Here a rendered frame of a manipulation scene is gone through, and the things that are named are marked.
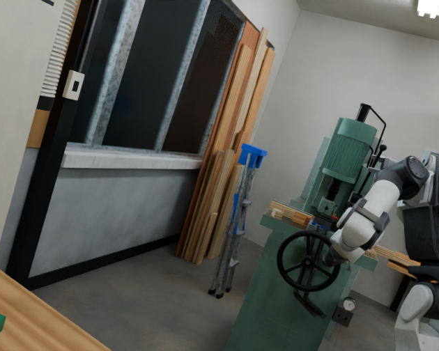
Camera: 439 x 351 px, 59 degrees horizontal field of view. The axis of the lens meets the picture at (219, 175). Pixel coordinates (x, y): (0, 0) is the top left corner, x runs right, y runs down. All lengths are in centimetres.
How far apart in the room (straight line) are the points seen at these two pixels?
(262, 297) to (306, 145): 265
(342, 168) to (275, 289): 71
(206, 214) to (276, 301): 145
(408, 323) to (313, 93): 337
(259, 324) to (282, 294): 21
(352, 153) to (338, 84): 253
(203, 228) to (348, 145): 175
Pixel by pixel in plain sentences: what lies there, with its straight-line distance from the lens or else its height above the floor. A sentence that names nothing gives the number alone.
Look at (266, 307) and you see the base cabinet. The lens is 218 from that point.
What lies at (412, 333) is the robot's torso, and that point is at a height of 84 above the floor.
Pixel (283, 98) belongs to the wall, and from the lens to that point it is 464.
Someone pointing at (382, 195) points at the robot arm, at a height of 124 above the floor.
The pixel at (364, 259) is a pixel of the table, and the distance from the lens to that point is 207.
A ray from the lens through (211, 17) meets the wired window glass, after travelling 322.
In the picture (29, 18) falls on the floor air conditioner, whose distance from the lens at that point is 155.
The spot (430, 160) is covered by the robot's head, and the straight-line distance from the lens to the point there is 168.
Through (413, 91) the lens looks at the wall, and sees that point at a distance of 451.
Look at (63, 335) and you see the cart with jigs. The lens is 137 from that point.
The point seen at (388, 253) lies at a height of 92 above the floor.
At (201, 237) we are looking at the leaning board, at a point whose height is 24.
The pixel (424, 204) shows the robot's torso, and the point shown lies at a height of 126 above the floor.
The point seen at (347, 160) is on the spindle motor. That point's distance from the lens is 207.
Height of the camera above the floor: 132
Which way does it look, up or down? 9 degrees down
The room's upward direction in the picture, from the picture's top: 20 degrees clockwise
